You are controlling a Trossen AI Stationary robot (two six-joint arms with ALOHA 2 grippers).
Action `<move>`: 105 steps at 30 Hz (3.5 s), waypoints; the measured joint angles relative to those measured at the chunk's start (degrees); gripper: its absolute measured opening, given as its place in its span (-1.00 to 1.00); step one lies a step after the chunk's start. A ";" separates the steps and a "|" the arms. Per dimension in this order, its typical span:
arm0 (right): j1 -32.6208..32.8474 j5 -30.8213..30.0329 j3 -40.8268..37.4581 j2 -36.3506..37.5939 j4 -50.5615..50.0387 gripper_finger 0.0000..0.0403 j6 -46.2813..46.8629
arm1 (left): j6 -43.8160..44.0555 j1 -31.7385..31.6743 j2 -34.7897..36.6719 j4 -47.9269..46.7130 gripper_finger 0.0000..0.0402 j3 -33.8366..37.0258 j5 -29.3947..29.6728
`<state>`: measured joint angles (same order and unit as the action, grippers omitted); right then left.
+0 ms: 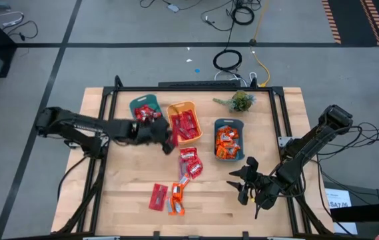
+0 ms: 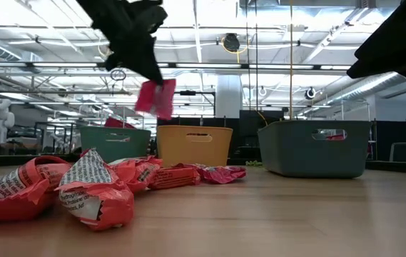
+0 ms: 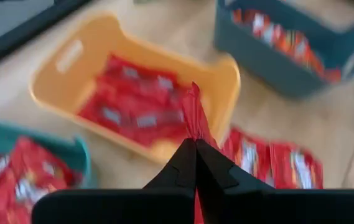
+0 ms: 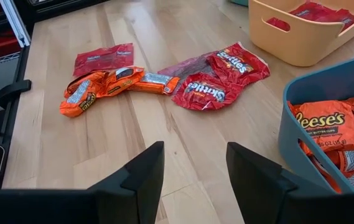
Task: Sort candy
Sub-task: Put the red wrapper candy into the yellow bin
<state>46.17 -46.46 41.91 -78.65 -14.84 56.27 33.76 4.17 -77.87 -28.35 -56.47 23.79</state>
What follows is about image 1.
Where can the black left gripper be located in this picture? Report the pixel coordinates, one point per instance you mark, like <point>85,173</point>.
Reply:
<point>152,131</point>

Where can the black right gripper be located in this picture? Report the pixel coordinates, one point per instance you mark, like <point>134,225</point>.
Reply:
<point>264,190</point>

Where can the small orange candy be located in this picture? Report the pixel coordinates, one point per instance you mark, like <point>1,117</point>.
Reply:
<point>220,141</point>
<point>231,144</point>

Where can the red candy packet white print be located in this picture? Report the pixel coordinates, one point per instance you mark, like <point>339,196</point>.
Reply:
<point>182,168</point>

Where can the orange candy bar white label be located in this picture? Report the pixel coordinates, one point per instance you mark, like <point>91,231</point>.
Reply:
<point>224,131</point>

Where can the dark blue plastic bin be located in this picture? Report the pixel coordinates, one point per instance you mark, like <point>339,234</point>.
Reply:
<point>229,121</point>

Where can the orange candy with ingredient text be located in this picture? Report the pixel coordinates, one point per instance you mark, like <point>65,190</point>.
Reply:
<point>179,208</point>

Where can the large orange candy wrapper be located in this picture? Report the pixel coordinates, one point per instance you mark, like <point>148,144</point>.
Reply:
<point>170,206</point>

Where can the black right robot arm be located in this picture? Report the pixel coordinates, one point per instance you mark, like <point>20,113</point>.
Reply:
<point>309,143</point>

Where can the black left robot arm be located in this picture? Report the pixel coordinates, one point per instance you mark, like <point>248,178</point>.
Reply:
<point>86,126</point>

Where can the green plastic bin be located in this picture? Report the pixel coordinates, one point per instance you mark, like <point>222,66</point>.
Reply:
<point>146,99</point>

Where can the orange plastic bin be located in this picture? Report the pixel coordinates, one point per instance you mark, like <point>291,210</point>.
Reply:
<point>187,104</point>

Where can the small green artificial plant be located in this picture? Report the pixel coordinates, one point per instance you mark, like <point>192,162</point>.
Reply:
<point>240,101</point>

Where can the white paper sign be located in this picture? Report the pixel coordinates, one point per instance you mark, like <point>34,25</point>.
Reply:
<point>337,196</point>

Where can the grey power adapter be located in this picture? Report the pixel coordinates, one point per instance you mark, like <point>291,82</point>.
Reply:
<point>173,7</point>

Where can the black side bench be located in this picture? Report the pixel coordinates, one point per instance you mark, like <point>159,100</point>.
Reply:
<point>369,213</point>

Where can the black mat orange striped edges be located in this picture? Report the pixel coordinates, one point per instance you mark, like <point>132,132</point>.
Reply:
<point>352,20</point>

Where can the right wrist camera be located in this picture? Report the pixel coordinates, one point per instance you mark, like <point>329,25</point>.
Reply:
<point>243,197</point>

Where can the black aluminium table frame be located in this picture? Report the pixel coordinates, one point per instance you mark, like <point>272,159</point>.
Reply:
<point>109,100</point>

